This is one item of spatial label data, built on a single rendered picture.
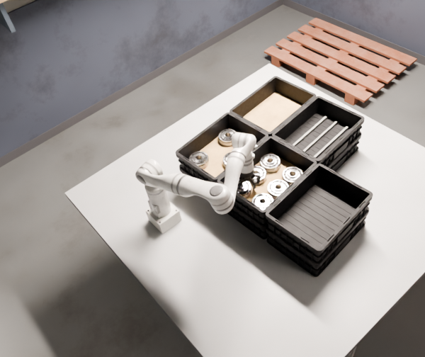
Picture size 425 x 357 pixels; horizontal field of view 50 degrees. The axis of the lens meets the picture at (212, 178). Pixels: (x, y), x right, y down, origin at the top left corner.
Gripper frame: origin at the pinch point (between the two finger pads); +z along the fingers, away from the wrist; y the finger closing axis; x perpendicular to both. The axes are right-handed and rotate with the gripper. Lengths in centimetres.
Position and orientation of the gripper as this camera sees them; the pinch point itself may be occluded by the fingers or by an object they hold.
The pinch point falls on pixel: (246, 187)
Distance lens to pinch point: 220.1
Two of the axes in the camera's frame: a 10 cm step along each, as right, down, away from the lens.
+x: 0.0, -7.5, 6.6
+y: 9.9, -0.7, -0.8
